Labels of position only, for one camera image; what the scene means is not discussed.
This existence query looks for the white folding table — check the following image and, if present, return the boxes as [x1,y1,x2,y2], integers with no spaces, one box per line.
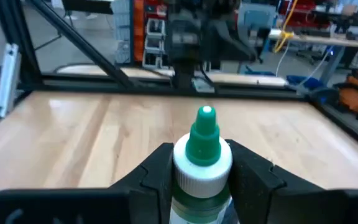
[61,0,115,16]

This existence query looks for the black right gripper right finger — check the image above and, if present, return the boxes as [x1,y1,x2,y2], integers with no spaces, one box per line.
[224,139,325,224]

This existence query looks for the orange black shop vacuum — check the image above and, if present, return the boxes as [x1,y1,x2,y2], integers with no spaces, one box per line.
[333,63,358,123]

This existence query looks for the grey metal box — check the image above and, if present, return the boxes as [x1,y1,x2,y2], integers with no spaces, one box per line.
[237,2,277,32]

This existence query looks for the grey rack white bins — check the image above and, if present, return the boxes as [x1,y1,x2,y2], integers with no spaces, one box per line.
[142,17,167,70]

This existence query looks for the silver aluminium bracket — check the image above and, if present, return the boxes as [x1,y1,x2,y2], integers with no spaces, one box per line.
[0,42,22,119]

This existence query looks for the large green-capped food coloring bottle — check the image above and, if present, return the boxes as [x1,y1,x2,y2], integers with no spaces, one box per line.
[168,105,233,224]

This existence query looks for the yellow cable bundle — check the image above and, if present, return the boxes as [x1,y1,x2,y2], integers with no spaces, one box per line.
[273,0,300,54]

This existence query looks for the wooden desk grey legs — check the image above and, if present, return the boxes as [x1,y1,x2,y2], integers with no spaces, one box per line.
[267,28,358,85]

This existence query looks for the blue plastic storage bin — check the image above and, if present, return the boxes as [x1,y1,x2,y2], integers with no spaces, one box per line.
[286,74,325,91]

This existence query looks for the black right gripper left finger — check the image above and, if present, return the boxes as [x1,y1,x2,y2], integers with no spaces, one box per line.
[109,142,175,224]

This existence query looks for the orange parts bin shelf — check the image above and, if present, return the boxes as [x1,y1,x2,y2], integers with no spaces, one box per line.
[132,0,169,63]

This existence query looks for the black aluminium table frame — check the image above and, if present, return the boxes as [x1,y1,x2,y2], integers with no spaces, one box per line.
[0,0,358,156]

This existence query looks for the red bin shelving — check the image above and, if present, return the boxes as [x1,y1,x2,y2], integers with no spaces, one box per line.
[278,0,318,29]

